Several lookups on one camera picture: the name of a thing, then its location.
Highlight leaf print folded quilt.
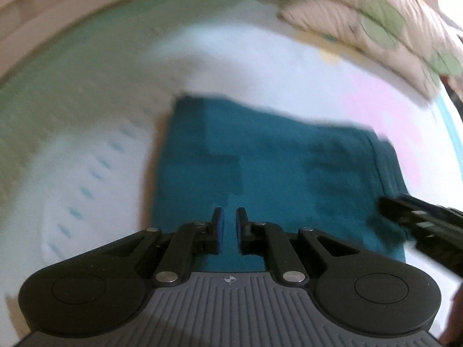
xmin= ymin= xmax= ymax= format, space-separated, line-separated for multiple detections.
xmin=281 ymin=0 xmax=462 ymax=100

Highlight pale patterned bed sheet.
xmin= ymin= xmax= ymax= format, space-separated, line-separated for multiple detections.
xmin=1 ymin=0 xmax=462 ymax=346

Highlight teal pants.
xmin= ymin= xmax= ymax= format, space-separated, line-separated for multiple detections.
xmin=151 ymin=96 xmax=407 ymax=272

